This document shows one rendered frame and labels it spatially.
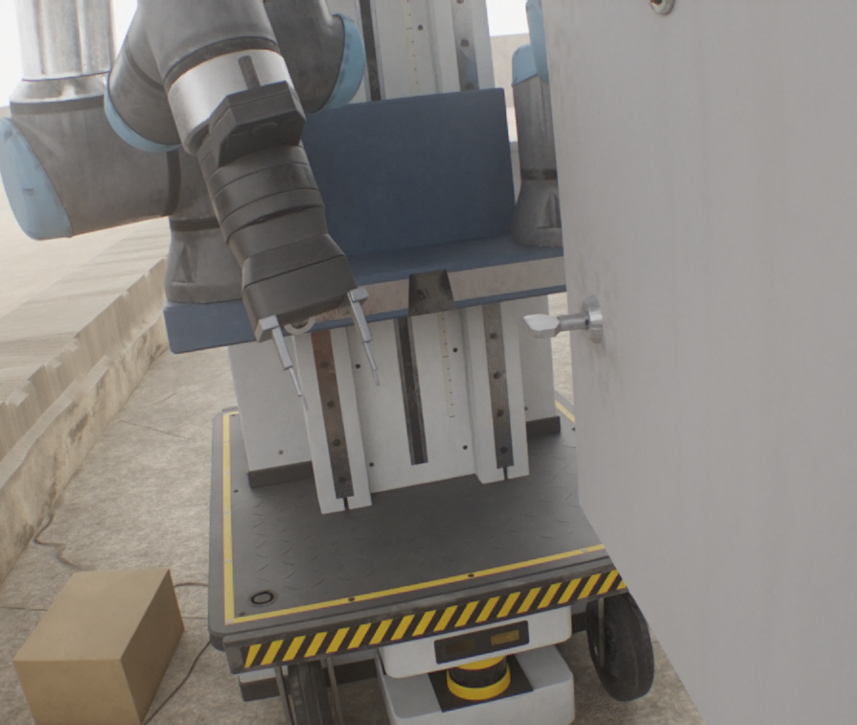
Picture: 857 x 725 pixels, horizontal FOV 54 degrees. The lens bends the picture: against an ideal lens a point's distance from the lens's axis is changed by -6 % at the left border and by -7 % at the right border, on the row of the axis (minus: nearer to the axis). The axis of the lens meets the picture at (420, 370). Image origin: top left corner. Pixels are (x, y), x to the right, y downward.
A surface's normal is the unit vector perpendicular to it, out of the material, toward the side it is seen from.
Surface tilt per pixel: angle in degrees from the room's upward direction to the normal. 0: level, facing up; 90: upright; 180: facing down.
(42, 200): 112
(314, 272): 67
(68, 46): 99
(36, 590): 0
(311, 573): 0
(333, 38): 62
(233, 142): 155
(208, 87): 73
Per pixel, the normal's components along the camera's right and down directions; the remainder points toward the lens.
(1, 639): -0.11, -0.95
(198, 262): -0.30, -0.03
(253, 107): 0.24, -0.14
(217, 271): -0.05, -0.04
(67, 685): -0.03, 0.30
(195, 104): -0.48, 0.12
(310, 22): 0.54, -0.18
